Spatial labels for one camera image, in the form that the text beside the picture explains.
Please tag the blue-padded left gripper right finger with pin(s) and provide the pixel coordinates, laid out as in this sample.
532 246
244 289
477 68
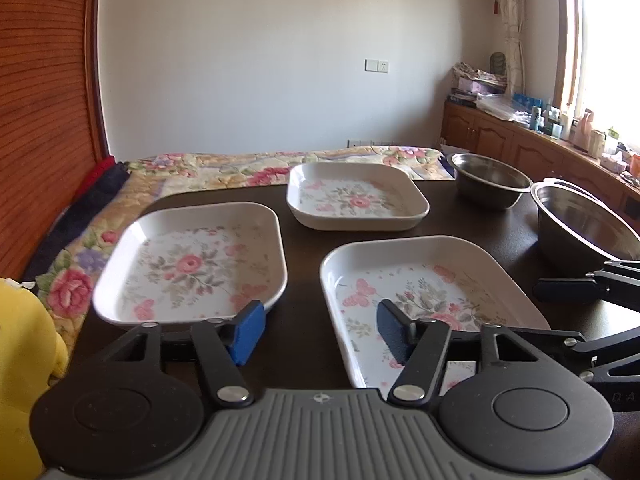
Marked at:
420 347

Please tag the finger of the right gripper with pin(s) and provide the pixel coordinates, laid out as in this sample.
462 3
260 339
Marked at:
616 289
624 271

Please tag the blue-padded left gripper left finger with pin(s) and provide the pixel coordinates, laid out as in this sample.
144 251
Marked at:
221 348

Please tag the large steel bowl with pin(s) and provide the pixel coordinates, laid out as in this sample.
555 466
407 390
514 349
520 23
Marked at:
578 232

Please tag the floral square plate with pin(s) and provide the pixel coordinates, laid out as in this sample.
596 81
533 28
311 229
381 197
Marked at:
332 196
441 277
187 264

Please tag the small steel bowl back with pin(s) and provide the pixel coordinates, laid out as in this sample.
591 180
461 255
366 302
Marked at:
487 181

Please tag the pink bottle on cabinet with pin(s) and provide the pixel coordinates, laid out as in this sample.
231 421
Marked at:
583 130

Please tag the floral bed quilt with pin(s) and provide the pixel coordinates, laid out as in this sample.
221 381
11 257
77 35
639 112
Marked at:
65 288

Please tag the floral square plate back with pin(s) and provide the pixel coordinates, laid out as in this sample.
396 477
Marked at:
332 196

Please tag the wooden cabinet row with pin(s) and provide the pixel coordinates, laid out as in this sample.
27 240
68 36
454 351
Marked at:
538 156

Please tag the clear plastic bag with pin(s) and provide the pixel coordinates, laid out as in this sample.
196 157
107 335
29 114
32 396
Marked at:
503 108

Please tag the yellow plush toy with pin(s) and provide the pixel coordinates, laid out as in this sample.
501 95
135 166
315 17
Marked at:
32 352

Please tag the red and navy folded cloth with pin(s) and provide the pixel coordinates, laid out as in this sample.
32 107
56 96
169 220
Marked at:
107 180

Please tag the wooden slatted wardrobe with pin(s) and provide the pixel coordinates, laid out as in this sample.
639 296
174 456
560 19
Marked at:
52 127

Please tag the patterned curtain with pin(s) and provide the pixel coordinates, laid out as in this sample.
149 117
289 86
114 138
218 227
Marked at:
512 13

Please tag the wall power strip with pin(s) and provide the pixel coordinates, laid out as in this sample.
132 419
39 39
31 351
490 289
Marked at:
351 143

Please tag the white wall switch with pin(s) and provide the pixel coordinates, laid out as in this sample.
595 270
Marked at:
376 66

